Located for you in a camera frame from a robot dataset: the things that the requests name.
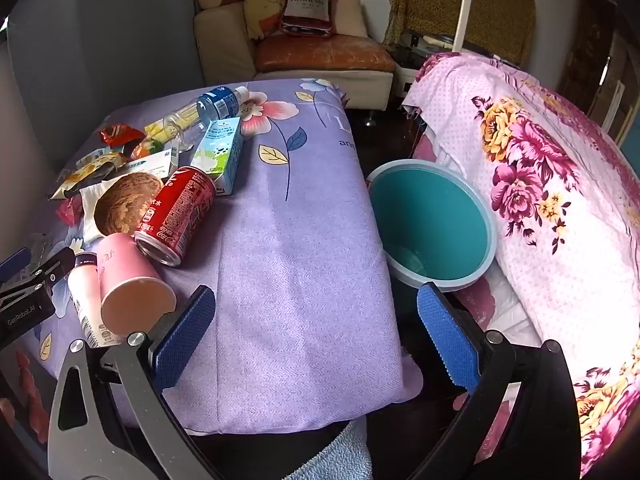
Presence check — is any wooden door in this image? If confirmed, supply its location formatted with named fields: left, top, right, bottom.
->
left=557, top=0, right=636, bottom=126

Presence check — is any small red wrapper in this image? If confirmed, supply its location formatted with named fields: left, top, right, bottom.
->
left=55, top=195, right=88, bottom=223

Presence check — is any white and blue box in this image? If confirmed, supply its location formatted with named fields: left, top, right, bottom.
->
left=117, top=147, right=180, bottom=181

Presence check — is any blue green milk carton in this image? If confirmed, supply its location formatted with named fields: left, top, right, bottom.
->
left=191, top=116, right=245, bottom=196

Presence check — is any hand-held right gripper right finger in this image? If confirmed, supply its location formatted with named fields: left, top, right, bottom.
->
left=415, top=282, right=583, bottom=480

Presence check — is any small white drink bottle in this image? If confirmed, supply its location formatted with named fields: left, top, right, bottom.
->
left=67, top=252, right=118, bottom=348

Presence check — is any purple floral blanket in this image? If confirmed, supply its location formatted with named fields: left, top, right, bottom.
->
left=30, top=77, right=423, bottom=433

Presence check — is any beige pillow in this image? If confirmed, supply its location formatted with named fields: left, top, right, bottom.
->
left=330, top=0, right=371, bottom=38

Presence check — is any red soda can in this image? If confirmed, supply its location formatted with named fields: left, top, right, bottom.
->
left=134, top=166, right=217, bottom=266

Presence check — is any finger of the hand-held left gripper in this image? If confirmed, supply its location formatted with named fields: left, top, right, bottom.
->
left=30, top=250, right=76, bottom=291
left=0, top=247, right=32, bottom=286

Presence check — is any clear bottle with blue label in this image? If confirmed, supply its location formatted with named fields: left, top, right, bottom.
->
left=162, top=86, right=250, bottom=148

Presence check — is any black media stand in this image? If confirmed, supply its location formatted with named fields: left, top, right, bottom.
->
left=387, top=30, right=456, bottom=106

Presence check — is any yellow plush pillow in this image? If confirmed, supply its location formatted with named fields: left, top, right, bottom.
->
left=244, top=0, right=291, bottom=41

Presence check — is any orange seat cushion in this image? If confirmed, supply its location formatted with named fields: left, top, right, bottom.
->
left=255, top=35, right=396, bottom=73

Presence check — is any pink floral quilt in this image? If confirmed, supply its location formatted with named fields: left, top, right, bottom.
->
left=401, top=51, right=640, bottom=480

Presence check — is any teal plastic bin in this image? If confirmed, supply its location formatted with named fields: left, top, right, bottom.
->
left=366, top=159, right=498, bottom=292

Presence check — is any beige sofa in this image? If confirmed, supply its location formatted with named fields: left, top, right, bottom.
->
left=194, top=0, right=396, bottom=111

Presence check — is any pink patterned bed sheet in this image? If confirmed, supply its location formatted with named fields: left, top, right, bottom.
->
left=410, top=125, right=543, bottom=351

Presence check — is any red bottle-shaped bag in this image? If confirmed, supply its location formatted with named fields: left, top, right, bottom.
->
left=280, top=0, right=337, bottom=38

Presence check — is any white pole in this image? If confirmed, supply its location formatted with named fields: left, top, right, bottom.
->
left=452, top=0, right=478, bottom=53

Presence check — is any leopard print cloth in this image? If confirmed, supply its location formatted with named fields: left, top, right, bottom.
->
left=384, top=0, right=536, bottom=68

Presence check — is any white packet with brown picture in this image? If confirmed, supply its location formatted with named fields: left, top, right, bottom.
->
left=80, top=172, right=166, bottom=241

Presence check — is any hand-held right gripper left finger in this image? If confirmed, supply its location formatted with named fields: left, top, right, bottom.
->
left=47, top=285, right=221, bottom=480

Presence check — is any light blue cloth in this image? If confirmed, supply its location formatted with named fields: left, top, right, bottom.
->
left=295, top=420, right=373, bottom=480

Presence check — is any orange green candy packet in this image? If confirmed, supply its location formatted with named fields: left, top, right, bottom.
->
left=130, top=130, right=176, bottom=158

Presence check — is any pink paper cup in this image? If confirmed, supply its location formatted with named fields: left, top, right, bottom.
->
left=96, top=232, right=177, bottom=337

